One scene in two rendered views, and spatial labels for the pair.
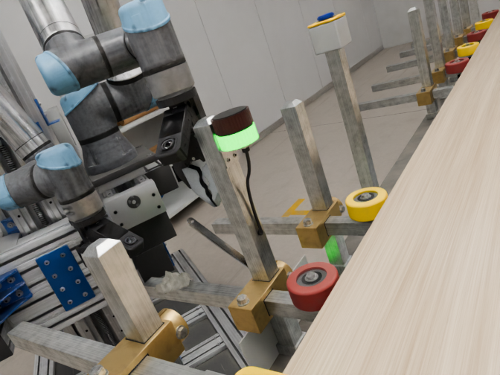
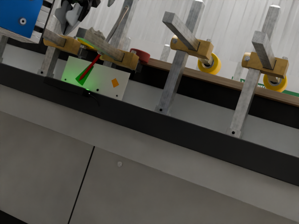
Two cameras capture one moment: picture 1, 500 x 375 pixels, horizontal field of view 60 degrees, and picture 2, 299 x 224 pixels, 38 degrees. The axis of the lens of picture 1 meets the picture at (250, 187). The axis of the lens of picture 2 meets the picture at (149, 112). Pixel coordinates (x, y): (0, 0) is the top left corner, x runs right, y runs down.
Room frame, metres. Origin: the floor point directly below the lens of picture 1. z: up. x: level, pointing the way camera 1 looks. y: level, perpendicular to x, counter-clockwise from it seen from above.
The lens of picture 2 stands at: (0.96, 1.55, 0.65)
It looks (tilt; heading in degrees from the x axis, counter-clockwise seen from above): 2 degrees up; 252
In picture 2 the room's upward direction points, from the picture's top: 18 degrees clockwise
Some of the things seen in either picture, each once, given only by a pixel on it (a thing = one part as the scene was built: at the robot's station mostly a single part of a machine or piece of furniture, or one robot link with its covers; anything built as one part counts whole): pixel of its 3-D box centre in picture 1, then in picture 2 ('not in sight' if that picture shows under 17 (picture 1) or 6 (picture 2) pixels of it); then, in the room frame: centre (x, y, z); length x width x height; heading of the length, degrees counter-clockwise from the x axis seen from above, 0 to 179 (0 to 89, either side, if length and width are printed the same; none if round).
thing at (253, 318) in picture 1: (265, 294); (118, 57); (0.65, 0.04, 0.85); 0.13 x 0.06 x 0.05; 140
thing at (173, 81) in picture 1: (169, 82); not in sight; (0.76, 0.07, 1.23); 0.08 x 0.08 x 0.05
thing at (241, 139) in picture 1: (237, 135); not in sight; (0.63, -0.01, 1.13); 0.06 x 0.06 x 0.02
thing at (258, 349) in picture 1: (283, 314); (94, 77); (0.70, 0.03, 0.75); 0.26 x 0.01 x 0.10; 140
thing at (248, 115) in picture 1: (231, 120); not in sight; (0.63, -0.01, 1.15); 0.06 x 0.06 x 0.02
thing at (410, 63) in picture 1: (432, 59); not in sight; (2.02, -1.02, 0.83); 0.43 x 0.03 x 0.04; 50
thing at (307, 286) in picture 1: (321, 304); (136, 64); (0.56, -0.04, 0.85); 0.08 x 0.08 x 0.11
